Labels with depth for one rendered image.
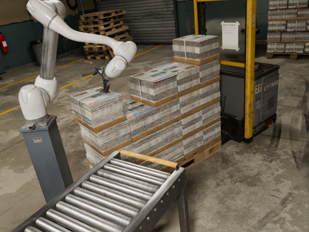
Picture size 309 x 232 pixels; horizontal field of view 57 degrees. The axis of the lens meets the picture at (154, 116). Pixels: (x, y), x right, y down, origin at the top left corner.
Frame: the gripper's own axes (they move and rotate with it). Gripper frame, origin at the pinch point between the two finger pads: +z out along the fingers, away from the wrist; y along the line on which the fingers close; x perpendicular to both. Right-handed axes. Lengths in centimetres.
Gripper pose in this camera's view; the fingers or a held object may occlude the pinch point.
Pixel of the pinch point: (98, 82)
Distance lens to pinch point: 218.3
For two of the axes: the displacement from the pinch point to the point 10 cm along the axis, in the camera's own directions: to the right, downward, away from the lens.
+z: -5.1, 1.8, 8.4
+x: 7.7, -3.4, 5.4
